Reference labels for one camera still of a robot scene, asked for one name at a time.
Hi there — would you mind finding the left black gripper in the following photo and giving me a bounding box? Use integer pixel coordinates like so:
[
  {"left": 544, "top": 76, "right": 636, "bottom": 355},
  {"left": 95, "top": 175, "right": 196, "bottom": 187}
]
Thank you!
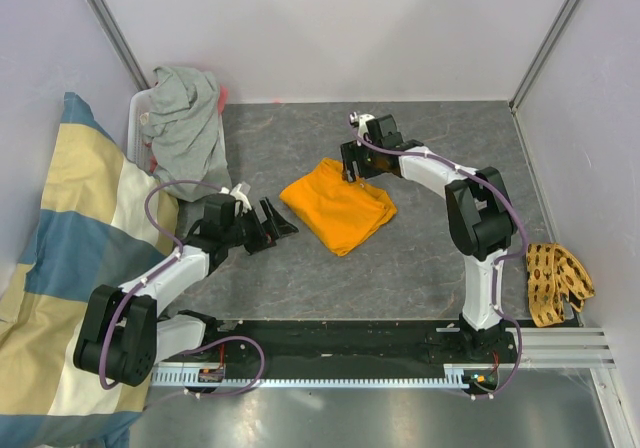
[{"left": 223, "top": 198, "right": 297, "bottom": 256}]

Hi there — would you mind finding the orange t shirt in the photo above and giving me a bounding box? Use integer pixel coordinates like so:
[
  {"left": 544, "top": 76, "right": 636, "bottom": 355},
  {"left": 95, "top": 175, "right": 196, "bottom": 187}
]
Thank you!
[{"left": 280, "top": 158, "right": 397, "bottom": 257}]

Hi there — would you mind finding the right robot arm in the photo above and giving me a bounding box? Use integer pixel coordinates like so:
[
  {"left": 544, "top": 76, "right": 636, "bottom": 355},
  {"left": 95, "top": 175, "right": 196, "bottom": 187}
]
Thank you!
[{"left": 340, "top": 112, "right": 518, "bottom": 362}]

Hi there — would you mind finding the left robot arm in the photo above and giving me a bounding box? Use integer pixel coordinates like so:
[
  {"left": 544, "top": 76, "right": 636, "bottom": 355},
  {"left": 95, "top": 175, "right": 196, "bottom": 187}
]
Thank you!
[{"left": 73, "top": 193, "right": 299, "bottom": 387}]

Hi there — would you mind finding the grey t shirt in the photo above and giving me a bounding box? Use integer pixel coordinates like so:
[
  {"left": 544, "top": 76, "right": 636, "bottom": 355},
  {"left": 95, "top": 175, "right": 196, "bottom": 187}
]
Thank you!
[{"left": 142, "top": 66, "right": 231, "bottom": 202}]

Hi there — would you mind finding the pink red garment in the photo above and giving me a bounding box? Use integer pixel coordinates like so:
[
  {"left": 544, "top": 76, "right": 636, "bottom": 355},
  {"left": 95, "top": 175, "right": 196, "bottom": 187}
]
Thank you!
[{"left": 217, "top": 85, "right": 229, "bottom": 116}]

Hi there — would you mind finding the white plastic basket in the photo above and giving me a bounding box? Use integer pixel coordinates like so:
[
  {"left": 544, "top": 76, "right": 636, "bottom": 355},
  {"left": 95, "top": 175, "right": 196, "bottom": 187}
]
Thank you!
[{"left": 126, "top": 88, "right": 153, "bottom": 173}]

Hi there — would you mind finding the blue yellow striped pillow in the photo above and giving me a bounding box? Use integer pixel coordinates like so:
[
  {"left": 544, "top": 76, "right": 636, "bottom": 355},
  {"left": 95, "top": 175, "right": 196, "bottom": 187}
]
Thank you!
[{"left": 1, "top": 92, "right": 178, "bottom": 447}]

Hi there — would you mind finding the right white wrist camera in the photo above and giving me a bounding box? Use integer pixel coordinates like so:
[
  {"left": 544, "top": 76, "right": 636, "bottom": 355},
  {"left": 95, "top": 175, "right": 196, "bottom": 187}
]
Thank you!
[{"left": 349, "top": 112, "right": 375, "bottom": 138}]

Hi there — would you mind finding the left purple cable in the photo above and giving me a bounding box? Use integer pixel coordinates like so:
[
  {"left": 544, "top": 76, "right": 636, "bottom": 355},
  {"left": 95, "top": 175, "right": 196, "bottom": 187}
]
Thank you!
[{"left": 99, "top": 179, "right": 266, "bottom": 399}]

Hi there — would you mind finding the purple cable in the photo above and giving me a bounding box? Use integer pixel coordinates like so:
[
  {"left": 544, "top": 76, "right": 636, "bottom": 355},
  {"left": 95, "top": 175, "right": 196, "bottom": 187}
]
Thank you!
[
  {"left": 348, "top": 112, "right": 530, "bottom": 401},
  {"left": 99, "top": 179, "right": 266, "bottom": 399}
]

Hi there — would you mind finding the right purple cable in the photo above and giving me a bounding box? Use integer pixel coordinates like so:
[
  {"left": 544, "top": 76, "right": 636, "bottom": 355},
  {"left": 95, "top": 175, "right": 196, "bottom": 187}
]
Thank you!
[{"left": 348, "top": 112, "right": 530, "bottom": 401}]

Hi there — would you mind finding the slotted cable duct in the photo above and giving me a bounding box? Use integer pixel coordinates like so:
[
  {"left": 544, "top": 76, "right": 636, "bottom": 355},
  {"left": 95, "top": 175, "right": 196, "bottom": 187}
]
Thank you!
[{"left": 151, "top": 362, "right": 498, "bottom": 390}]

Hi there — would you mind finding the aluminium rail profile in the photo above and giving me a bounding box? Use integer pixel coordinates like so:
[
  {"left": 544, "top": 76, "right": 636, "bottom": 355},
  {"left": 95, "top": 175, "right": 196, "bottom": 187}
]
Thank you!
[{"left": 520, "top": 327, "right": 615, "bottom": 369}]

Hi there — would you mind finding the left aluminium frame post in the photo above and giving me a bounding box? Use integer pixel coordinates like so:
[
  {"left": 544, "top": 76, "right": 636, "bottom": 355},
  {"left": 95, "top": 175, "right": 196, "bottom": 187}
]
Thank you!
[{"left": 85, "top": 0, "right": 150, "bottom": 91}]

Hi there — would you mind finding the aluminium frame post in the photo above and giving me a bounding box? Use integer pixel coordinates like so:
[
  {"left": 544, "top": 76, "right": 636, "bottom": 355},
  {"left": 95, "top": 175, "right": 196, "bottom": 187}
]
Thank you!
[
  {"left": 85, "top": 0, "right": 150, "bottom": 91},
  {"left": 509, "top": 0, "right": 582, "bottom": 114}
]

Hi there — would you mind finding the right aluminium frame post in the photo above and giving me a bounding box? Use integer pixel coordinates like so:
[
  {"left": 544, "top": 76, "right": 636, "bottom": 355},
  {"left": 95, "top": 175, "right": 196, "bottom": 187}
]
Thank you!
[{"left": 509, "top": 0, "right": 582, "bottom": 114}]

